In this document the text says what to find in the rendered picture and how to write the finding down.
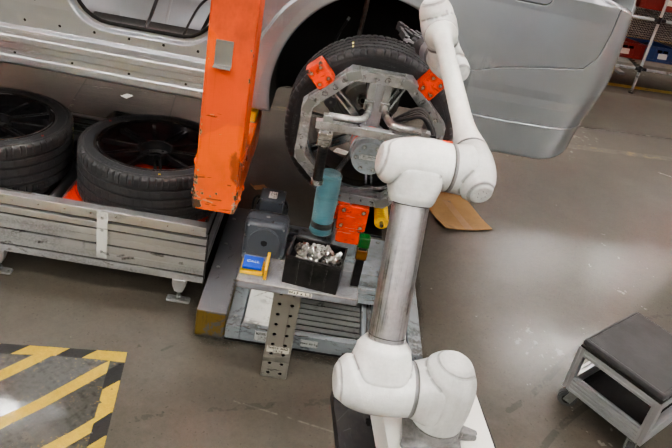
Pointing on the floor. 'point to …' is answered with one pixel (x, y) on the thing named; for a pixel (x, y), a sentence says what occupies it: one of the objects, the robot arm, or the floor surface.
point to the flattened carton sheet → (457, 213)
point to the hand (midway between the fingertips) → (402, 28)
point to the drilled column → (280, 335)
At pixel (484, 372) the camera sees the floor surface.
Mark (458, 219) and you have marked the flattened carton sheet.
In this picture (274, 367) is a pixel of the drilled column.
